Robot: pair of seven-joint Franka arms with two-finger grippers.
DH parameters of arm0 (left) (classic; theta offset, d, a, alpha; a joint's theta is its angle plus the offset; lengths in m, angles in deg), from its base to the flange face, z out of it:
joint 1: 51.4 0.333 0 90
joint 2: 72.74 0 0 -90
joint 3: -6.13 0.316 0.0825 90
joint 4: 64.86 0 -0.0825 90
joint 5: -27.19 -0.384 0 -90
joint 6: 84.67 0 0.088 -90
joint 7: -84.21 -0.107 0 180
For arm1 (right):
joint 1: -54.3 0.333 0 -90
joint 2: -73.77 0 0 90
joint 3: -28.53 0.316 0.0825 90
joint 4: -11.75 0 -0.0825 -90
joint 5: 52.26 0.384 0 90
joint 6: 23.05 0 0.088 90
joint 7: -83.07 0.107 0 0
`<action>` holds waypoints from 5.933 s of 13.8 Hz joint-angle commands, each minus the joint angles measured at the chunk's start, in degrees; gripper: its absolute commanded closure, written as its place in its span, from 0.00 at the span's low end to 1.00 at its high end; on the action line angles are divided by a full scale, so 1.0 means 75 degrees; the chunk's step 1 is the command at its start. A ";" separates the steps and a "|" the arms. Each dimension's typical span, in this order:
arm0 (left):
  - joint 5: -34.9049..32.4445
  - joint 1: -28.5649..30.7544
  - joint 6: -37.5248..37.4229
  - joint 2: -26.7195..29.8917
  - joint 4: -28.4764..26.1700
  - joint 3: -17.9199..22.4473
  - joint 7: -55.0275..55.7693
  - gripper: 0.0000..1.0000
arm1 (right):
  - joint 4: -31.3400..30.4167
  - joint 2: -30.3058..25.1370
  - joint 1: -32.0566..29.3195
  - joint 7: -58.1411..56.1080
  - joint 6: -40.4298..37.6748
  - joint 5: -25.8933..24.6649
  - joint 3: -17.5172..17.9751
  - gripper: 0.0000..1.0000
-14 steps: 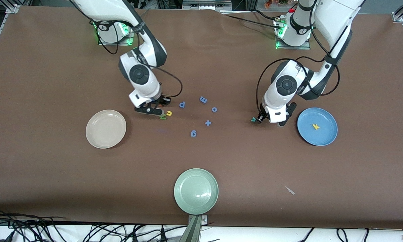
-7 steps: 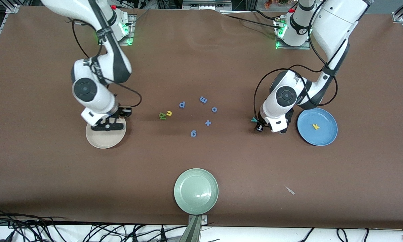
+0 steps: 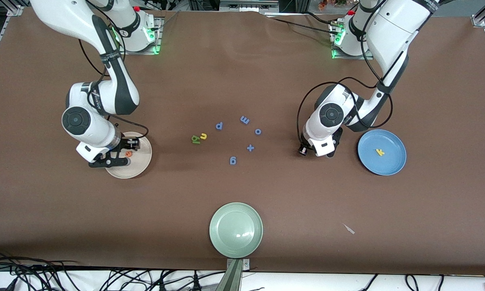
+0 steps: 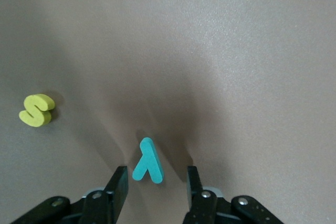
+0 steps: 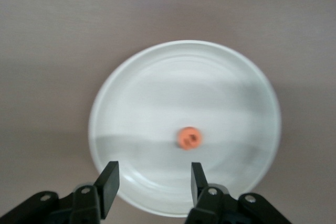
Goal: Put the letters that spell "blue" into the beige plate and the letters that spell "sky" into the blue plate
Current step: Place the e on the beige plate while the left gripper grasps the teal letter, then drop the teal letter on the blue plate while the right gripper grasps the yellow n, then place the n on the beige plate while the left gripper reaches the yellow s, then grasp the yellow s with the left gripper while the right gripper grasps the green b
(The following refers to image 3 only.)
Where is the beige round plate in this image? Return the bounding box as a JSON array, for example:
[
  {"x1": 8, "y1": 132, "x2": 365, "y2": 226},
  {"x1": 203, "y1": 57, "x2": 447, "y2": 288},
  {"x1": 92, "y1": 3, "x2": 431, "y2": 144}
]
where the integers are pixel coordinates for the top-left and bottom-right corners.
[{"x1": 103, "y1": 132, "x2": 152, "y2": 179}]

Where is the dark background equipment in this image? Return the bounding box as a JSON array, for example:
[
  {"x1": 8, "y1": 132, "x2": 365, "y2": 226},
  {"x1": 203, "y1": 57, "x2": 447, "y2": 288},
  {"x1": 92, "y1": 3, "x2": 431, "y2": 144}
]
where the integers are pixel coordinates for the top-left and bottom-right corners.
[{"x1": 188, "y1": 0, "x2": 303, "y2": 15}]

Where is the brown table cover sheet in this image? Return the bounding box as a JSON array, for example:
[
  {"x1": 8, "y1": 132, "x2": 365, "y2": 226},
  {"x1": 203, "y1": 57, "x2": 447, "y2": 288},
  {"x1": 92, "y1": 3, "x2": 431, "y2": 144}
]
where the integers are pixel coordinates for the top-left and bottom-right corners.
[{"x1": 0, "y1": 7, "x2": 485, "y2": 276}]

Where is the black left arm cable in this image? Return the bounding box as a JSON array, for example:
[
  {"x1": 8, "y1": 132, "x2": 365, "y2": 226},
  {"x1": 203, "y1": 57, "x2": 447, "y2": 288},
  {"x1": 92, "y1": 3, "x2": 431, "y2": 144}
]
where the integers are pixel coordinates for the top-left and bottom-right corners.
[{"x1": 297, "y1": 16, "x2": 393, "y2": 148}]

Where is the blue round plate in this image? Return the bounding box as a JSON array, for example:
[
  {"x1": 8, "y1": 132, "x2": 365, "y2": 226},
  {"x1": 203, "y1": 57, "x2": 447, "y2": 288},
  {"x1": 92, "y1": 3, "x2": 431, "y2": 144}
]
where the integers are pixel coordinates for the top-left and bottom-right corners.
[{"x1": 358, "y1": 129, "x2": 407, "y2": 176}]

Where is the pale green round plate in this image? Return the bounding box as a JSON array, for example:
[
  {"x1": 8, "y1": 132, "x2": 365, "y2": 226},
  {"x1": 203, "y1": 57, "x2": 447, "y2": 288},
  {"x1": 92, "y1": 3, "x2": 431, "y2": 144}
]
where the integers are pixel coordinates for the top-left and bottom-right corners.
[{"x1": 209, "y1": 202, "x2": 264, "y2": 259}]

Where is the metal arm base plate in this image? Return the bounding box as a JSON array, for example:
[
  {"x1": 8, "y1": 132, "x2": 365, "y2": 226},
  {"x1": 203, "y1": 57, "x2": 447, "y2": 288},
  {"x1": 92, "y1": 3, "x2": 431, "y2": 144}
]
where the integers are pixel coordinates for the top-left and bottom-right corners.
[
  {"x1": 118, "y1": 16, "x2": 162, "y2": 55},
  {"x1": 331, "y1": 22, "x2": 375, "y2": 60}
]

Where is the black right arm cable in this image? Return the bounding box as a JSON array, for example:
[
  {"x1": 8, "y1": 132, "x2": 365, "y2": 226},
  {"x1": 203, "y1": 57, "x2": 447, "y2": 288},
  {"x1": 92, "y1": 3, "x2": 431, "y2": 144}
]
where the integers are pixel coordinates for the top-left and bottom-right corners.
[{"x1": 78, "y1": 38, "x2": 150, "y2": 140}]

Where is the grey metal pole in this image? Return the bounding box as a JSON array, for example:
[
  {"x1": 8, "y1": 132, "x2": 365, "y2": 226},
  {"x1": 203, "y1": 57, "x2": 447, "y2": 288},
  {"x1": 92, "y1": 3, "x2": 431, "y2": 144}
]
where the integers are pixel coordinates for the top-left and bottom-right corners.
[{"x1": 215, "y1": 260, "x2": 243, "y2": 291}]

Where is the aluminium frame rail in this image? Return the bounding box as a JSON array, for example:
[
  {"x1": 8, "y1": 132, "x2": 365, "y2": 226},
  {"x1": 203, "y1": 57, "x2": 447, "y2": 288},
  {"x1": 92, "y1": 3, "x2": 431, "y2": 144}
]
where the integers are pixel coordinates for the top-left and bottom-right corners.
[{"x1": 0, "y1": 0, "x2": 24, "y2": 81}]

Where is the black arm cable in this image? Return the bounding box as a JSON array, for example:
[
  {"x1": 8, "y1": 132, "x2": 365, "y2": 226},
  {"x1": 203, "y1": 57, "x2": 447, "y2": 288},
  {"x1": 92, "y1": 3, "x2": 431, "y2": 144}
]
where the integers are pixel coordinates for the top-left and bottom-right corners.
[
  {"x1": 297, "y1": 16, "x2": 393, "y2": 148},
  {"x1": 78, "y1": 38, "x2": 150, "y2": 140}
]

